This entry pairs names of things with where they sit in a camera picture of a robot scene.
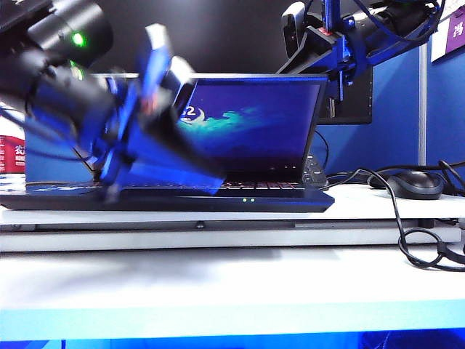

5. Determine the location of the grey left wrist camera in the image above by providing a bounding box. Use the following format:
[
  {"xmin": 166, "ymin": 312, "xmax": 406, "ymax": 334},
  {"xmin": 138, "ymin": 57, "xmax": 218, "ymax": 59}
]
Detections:
[{"xmin": 169, "ymin": 55, "xmax": 199, "ymax": 116}]

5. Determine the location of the black ASUS monitor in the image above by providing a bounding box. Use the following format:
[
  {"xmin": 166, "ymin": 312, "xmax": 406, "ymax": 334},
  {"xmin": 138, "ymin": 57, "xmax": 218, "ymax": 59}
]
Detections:
[{"xmin": 71, "ymin": 0, "xmax": 375, "ymax": 127}]

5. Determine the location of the thin black monitor cable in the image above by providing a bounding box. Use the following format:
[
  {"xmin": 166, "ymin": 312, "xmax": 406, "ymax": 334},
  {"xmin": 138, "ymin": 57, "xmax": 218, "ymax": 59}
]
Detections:
[{"xmin": 314, "ymin": 129, "xmax": 331, "ymax": 177}]

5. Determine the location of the white sliding desk tray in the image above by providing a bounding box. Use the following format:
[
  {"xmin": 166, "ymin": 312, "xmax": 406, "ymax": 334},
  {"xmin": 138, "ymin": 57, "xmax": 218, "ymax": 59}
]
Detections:
[{"xmin": 0, "ymin": 219, "xmax": 463, "ymax": 254}]

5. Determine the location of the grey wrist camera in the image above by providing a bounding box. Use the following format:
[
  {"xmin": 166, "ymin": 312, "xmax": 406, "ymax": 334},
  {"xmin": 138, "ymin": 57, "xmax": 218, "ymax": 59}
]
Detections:
[
  {"xmin": 169, "ymin": 55, "xmax": 199, "ymax": 116},
  {"xmin": 282, "ymin": 1, "xmax": 310, "ymax": 60}
]

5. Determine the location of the wide blue partition panel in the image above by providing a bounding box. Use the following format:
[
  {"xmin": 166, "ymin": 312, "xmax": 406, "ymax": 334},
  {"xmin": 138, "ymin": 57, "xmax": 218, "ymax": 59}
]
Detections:
[{"xmin": 0, "ymin": 54, "xmax": 421, "ymax": 187}]

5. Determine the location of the black Hasee laptop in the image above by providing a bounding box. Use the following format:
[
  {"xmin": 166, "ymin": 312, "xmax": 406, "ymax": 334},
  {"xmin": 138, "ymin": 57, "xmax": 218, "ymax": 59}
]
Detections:
[{"xmin": 0, "ymin": 72, "xmax": 336, "ymax": 213}]

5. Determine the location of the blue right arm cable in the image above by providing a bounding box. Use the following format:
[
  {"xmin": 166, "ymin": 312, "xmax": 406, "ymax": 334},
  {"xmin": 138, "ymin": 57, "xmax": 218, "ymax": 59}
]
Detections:
[{"xmin": 301, "ymin": 0, "xmax": 448, "ymax": 63}]

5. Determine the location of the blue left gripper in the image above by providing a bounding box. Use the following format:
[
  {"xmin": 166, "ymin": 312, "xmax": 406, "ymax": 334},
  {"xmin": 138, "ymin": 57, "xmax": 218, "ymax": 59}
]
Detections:
[{"xmin": 90, "ymin": 23, "xmax": 227, "ymax": 205}]

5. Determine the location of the black keyboard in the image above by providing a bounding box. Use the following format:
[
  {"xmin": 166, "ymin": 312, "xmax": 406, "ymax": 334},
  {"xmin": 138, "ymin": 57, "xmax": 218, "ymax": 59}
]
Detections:
[{"xmin": 302, "ymin": 154, "xmax": 330, "ymax": 189}]

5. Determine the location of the thick looped black cable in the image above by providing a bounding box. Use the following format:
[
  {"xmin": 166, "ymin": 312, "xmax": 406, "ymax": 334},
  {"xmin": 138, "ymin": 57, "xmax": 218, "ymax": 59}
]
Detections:
[{"xmin": 325, "ymin": 169, "xmax": 465, "ymax": 273}]

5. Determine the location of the water bottle with red label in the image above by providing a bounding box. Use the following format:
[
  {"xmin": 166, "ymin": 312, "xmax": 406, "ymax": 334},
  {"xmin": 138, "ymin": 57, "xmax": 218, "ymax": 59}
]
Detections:
[{"xmin": 0, "ymin": 103, "xmax": 28, "ymax": 190}]

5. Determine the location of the narrow blue partition panel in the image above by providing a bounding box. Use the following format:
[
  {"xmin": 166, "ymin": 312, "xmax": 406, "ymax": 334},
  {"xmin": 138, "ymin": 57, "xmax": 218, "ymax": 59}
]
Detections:
[{"xmin": 426, "ymin": 32, "xmax": 465, "ymax": 176}]

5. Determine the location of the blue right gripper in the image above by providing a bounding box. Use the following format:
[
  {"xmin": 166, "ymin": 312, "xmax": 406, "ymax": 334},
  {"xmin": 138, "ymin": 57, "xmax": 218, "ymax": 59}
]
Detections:
[{"xmin": 275, "ymin": 0, "xmax": 368, "ymax": 120}]

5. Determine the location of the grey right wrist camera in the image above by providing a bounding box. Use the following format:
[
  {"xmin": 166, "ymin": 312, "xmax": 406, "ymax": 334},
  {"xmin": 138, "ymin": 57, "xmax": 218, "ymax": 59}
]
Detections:
[{"xmin": 282, "ymin": 1, "xmax": 310, "ymax": 60}]

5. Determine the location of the black computer mouse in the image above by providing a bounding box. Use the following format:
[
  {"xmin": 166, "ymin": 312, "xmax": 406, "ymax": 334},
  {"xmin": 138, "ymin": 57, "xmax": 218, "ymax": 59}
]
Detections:
[{"xmin": 387, "ymin": 170, "xmax": 445, "ymax": 201}]

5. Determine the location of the purple and white poster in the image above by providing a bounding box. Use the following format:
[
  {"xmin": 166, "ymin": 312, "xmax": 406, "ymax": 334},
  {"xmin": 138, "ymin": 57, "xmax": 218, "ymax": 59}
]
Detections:
[{"xmin": 431, "ymin": 16, "xmax": 465, "ymax": 65}]

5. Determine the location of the grey aluminium partition post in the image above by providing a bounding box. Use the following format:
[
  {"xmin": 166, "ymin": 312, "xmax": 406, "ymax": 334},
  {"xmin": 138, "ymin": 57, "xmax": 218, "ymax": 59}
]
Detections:
[{"xmin": 418, "ymin": 44, "xmax": 428, "ymax": 167}]

